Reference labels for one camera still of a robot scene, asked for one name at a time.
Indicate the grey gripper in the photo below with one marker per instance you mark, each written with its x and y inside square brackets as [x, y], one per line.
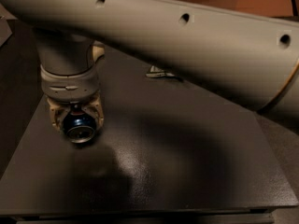
[71, 85]

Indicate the blue pepsi can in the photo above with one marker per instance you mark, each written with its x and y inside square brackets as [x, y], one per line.
[79, 127]

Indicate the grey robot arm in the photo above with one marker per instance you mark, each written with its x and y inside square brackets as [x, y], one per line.
[247, 59]

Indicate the yellow sponge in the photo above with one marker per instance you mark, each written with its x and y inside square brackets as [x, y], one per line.
[98, 50]

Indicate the green chip bag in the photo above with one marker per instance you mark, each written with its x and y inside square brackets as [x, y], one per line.
[156, 72]

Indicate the grey object at left edge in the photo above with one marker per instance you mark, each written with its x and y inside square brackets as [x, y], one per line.
[5, 31]

